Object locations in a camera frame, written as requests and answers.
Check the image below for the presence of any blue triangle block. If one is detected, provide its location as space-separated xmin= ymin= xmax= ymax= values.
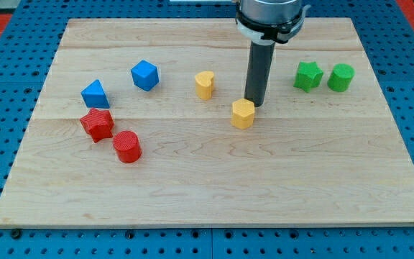
xmin=80 ymin=79 xmax=110 ymax=109

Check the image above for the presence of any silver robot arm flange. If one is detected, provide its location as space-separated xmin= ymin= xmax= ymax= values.
xmin=235 ymin=0 xmax=311 ymax=45

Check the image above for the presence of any green star block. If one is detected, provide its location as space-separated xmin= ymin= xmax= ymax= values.
xmin=293 ymin=62 xmax=323 ymax=93

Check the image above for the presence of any yellow heart block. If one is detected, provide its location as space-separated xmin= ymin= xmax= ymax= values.
xmin=195 ymin=71 xmax=215 ymax=100

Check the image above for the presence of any wooden board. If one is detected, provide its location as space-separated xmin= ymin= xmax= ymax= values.
xmin=0 ymin=18 xmax=414 ymax=229

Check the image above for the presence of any green cylinder block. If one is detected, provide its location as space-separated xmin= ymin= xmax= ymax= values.
xmin=327 ymin=63 xmax=355 ymax=92

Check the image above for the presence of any blue cube block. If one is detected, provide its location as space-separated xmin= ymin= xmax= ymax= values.
xmin=131 ymin=60 xmax=160 ymax=91

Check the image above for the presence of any yellow hexagon block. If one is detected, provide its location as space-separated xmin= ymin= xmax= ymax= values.
xmin=231 ymin=99 xmax=254 ymax=130

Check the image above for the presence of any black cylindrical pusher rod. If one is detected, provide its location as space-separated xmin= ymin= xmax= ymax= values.
xmin=244 ymin=42 xmax=275 ymax=107

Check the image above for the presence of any red star block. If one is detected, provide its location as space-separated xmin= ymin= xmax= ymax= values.
xmin=80 ymin=108 xmax=114 ymax=142

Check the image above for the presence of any red cylinder block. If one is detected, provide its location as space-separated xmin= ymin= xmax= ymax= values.
xmin=113 ymin=131 xmax=142 ymax=163

